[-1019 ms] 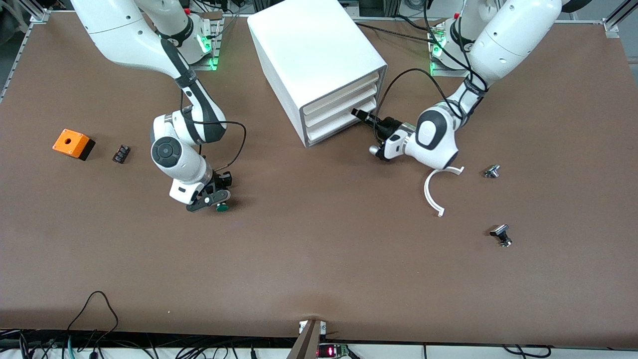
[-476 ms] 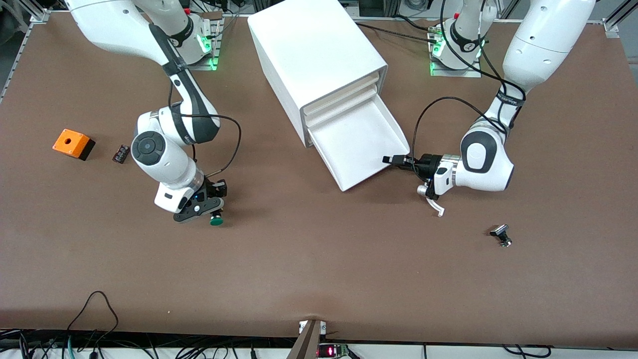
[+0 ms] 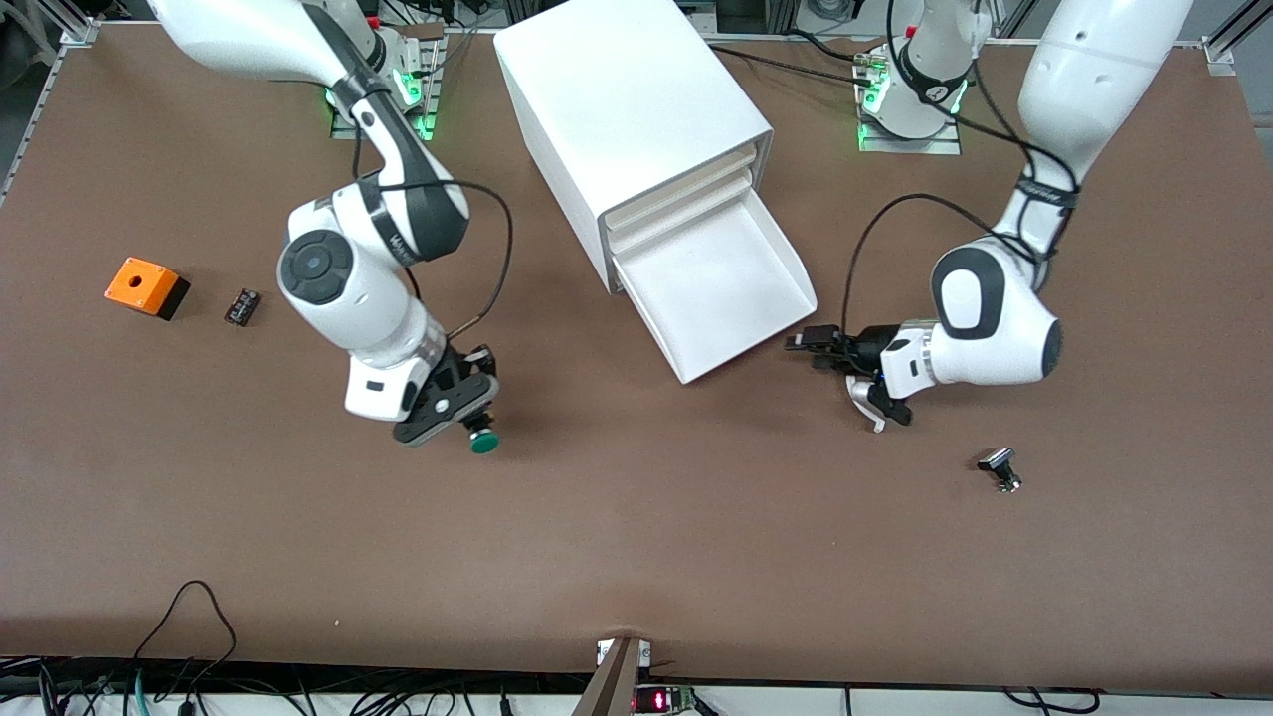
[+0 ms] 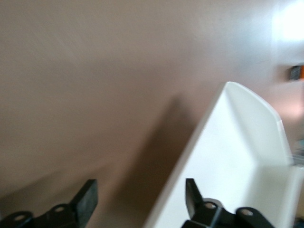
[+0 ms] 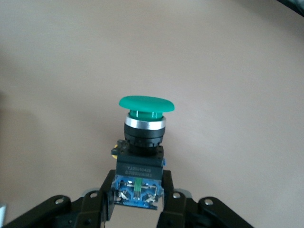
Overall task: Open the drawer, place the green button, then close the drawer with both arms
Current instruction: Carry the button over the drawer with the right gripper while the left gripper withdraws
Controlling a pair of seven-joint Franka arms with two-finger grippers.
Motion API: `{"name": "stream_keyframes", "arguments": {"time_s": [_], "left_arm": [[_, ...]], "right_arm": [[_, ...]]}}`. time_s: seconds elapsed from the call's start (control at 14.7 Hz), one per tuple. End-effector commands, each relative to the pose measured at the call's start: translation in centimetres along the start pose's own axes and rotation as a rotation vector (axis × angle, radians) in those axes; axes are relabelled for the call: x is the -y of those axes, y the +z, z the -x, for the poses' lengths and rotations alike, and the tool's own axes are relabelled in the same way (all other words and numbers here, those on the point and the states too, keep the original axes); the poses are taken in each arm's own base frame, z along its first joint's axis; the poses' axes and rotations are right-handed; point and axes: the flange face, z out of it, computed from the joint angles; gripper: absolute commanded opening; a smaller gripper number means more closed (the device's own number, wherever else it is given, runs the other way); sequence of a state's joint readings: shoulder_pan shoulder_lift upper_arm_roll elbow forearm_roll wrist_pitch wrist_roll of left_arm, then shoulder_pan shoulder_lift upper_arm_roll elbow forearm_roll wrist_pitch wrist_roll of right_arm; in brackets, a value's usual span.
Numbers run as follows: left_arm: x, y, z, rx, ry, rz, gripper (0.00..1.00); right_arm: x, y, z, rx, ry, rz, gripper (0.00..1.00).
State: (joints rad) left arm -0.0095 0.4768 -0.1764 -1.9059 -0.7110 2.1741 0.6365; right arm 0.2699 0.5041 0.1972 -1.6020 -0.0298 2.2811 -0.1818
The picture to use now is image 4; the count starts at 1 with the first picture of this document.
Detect small black electrical component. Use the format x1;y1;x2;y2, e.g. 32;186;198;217
290;66;300;82

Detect small orange black object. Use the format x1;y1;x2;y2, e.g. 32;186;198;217
286;65;304;83

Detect white cabinet drawer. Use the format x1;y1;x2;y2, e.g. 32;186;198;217
144;81;293;228

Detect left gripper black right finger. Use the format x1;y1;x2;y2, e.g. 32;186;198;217
182;178;224;228

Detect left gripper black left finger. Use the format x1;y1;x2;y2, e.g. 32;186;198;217
35;179;98;228

